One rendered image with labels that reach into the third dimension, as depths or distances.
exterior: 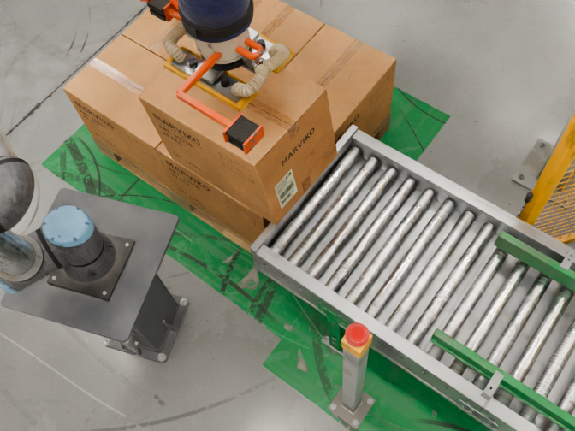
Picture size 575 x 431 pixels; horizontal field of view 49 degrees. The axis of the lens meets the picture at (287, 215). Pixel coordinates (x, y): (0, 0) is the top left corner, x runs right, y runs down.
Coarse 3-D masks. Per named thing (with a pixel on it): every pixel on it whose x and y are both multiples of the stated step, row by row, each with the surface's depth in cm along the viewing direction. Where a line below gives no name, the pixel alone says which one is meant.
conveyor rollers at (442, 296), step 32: (352, 160) 264; (320, 192) 257; (352, 192) 257; (288, 224) 253; (320, 224) 250; (352, 224) 250; (384, 224) 250; (320, 256) 245; (352, 256) 243; (384, 256) 242; (416, 256) 242; (448, 256) 243; (352, 288) 238; (384, 288) 236; (416, 288) 235; (448, 288) 234; (480, 288) 233; (512, 288) 233; (544, 288) 232; (448, 320) 231; (480, 320) 229; (512, 320) 228; (544, 320) 227; (480, 384) 218; (544, 384) 216
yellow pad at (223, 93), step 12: (180, 48) 215; (168, 60) 212; (192, 60) 208; (180, 72) 210; (192, 72) 209; (204, 84) 207; (216, 84) 205; (228, 84) 204; (216, 96) 204; (228, 96) 203; (252, 96) 203; (240, 108) 201
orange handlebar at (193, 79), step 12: (144, 0) 211; (240, 48) 196; (252, 48) 198; (216, 60) 197; (204, 72) 194; (192, 84) 193; (180, 96) 190; (204, 108) 187; (216, 120) 185; (228, 120) 184
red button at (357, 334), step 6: (354, 324) 180; (360, 324) 180; (348, 330) 180; (354, 330) 179; (360, 330) 179; (366, 330) 179; (348, 336) 179; (354, 336) 179; (360, 336) 179; (366, 336) 178; (348, 342) 179; (354, 342) 178; (360, 342) 178; (366, 342) 178
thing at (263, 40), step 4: (260, 36) 214; (264, 36) 214; (256, 40) 213; (260, 40) 209; (264, 40) 213; (268, 40) 213; (272, 40) 213; (264, 44) 209; (268, 44) 212; (272, 44) 211; (264, 48) 210; (268, 48) 211; (252, 52) 211; (264, 52) 210; (292, 52) 210; (264, 56) 209; (268, 56) 209; (292, 56) 211; (288, 60) 210; (284, 64) 209; (276, 68) 207; (280, 68) 208; (276, 72) 208
